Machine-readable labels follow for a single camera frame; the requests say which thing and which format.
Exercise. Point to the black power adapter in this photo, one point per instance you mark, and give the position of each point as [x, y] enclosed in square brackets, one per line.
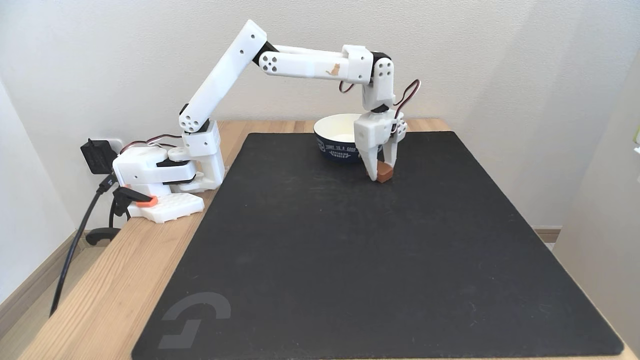
[97, 156]

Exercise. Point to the black clamp orange trigger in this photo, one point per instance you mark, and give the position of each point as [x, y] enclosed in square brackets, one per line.
[125, 197]

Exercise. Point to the wooden baseboard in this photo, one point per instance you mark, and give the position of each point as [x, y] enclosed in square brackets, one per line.
[30, 285]
[547, 234]

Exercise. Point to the black desk mat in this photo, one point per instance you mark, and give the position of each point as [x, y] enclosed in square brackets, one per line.
[380, 250]

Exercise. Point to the brown toy block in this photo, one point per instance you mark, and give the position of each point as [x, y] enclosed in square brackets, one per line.
[385, 173]

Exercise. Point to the white wall outlet plate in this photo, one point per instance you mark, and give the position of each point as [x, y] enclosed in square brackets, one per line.
[116, 145]

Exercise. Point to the navy white paper bowl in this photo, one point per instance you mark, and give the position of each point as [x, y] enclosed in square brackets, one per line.
[336, 137]

